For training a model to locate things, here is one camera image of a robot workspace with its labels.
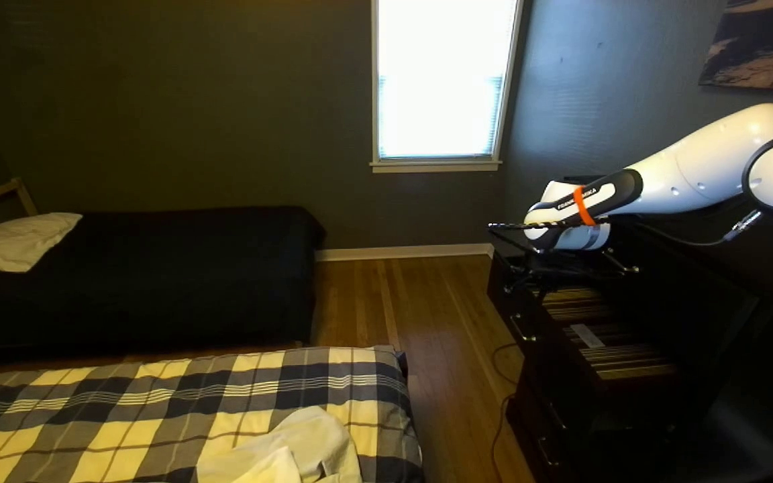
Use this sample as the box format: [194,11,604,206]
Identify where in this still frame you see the black drawer with brass handle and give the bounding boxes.
[486,221,678,390]
[505,390,589,483]

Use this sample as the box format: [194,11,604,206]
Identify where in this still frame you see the white baseboard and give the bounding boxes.
[313,242,497,266]

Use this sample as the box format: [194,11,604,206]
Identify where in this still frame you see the white crumpled garment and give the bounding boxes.
[194,406,365,483]

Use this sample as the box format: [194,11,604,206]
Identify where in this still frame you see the white paper label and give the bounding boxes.
[568,321,606,352]

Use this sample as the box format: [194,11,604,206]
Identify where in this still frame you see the bed with black cover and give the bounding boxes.
[0,203,328,363]

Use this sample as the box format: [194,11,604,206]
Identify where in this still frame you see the striped folded fabric stack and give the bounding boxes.
[541,284,678,386]

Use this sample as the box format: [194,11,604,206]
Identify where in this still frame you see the plaid yellow black bed cover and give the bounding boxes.
[0,344,427,483]

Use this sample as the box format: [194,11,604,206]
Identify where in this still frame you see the black wooden dresser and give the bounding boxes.
[486,172,773,483]

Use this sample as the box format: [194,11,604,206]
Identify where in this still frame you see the white pillow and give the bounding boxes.
[0,208,86,277]

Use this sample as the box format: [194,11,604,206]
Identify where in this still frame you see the bright window with white frame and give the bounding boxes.
[368,0,529,175]

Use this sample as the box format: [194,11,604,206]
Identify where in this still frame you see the orange strap on arm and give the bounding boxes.
[572,183,597,229]

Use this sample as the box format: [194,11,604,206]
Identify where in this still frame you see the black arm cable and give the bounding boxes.
[659,206,768,253]

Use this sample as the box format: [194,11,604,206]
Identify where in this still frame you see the wall art picture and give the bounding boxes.
[694,0,773,96]

